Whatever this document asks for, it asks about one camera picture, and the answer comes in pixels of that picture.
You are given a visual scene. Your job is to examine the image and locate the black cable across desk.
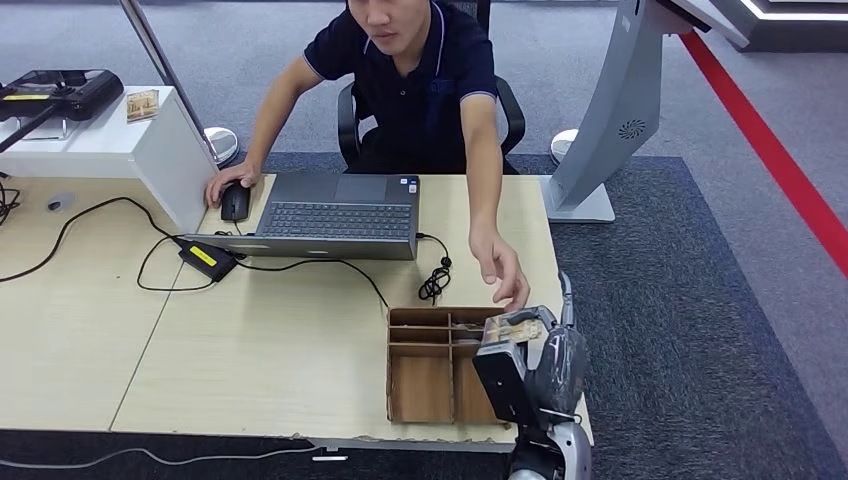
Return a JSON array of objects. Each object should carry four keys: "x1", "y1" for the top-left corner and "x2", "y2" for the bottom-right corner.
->
[{"x1": 235, "y1": 257, "x2": 391, "y2": 311}]

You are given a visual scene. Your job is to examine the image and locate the black computer mouse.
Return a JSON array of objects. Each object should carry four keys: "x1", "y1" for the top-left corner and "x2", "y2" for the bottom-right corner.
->
[{"x1": 220, "y1": 182, "x2": 252, "y2": 223}]

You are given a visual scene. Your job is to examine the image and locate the grey laptop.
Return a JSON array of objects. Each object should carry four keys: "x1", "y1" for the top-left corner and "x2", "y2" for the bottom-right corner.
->
[{"x1": 185, "y1": 173, "x2": 421, "y2": 262}]

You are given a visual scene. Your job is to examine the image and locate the white cabinet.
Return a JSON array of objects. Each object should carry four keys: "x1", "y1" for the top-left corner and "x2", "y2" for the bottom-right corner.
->
[{"x1": 0, "y1": 86, "x2": 222, "y2": 234}]

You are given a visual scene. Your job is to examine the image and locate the looped black cable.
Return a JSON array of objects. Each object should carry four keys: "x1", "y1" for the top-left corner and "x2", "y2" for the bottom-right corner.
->
[{"x1": 136, "y1": 235, "x2": 217, "y2": 293}]

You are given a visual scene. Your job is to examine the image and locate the person's left hand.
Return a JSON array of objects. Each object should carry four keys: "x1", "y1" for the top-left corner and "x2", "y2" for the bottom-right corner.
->
[{"x1": 468, "y1": 223, "x2": 531, "y2": 313}]

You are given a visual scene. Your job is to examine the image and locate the dark display platform light strip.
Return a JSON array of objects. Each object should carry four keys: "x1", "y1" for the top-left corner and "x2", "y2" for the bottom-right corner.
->
[{"x1": 708, "y1": 0, "x2": 848, "y2": 54}]

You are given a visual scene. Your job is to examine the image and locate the person's right hand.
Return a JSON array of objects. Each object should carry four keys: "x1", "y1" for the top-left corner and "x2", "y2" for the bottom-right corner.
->
[{"x1": 203, "y1": 160, "x2": 263, "y2": 210}]

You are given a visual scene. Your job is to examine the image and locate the brown wooden organizer box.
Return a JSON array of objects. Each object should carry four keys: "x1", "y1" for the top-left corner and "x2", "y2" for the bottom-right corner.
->
[{"x1": 386, "y1": 305, "x2": 508, "y2": 427}]

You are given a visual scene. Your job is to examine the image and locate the black power adapter yellow label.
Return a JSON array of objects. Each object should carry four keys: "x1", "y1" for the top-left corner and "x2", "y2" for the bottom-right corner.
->
[{"x1": 177, "y1": 239, "x2": 238, "y2": 283}]

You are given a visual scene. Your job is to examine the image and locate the black cable with bundled coil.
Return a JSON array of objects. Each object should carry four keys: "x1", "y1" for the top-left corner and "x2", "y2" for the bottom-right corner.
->
[{"x1": 415, "y1": 232, "x2": 454, "y2": 307}]

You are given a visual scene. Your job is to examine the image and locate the long black power cable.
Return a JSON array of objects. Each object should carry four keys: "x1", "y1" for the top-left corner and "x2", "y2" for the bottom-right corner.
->
[{"x1": 0, "y1": 196, "x2": 183, "y2": 285}]

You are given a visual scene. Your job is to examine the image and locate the person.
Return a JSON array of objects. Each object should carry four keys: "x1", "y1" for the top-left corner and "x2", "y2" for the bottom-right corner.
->
[{"x1": 203, "y1": 0, "x2": 531, "y2": 313}]

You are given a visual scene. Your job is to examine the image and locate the chrome stanchion base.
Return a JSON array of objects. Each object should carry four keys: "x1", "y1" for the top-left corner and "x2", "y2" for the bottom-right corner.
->
[{"x1": 549, "y1": 129, "x2": 581, "y2": 166}]

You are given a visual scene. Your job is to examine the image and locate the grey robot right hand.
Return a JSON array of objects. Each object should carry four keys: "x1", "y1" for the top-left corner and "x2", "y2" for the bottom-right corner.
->
[{"x1": 503, "y1": 271, "x2": 590, "y2": 420}]

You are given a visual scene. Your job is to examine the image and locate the black cable bundle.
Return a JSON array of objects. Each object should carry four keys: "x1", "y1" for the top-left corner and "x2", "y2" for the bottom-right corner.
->
[{"x1": 0, "y1": 173, "x2": 22, "y2": 230}]

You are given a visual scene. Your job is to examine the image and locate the wrist camera with black bracket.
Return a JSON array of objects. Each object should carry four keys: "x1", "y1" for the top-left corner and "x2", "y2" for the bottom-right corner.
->
[{"x1": 472, "y1": 341, "x2": 539, "y2": 427}]

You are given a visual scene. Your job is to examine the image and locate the black office chair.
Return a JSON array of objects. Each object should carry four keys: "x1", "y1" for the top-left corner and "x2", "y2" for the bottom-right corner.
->
[{"x1": 336, "y1": 0, "x2": 527, "y2": 175}]

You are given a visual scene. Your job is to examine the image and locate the white cable under desk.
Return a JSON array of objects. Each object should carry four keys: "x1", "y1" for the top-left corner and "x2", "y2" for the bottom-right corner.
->
[{"x1": 0, "y1": 446, "x2": 323, "y2": 470}]

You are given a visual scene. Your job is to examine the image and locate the chrome stanchion pole with base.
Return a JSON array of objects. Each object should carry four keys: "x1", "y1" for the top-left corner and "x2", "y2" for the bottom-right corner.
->
[{"x1": 119, "y1": 0, "x2": 241, "y2": 167}]

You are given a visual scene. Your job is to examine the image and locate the small picture card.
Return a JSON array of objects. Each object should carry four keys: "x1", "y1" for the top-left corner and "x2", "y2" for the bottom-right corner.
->
[{"x1": 125, "y1": 89, "x2": 161, "y2": 124}]

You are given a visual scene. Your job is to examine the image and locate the ID card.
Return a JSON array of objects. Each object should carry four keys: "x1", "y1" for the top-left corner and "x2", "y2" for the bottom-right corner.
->
[{"x1": 482, "y1": 316, "x2": 545, "y2": 347}]

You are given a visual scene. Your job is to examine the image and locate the grey kiosk stand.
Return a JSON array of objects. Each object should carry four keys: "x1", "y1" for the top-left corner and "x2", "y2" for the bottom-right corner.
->
[{"x1": 537, "y1": 0, "x2": 750, "y2": 225}]

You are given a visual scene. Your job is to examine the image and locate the black terminal device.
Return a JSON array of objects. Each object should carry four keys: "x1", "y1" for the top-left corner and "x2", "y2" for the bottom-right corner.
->
[{"x1": 0, "y1": 68, "x2": 126, "y2": 155}]

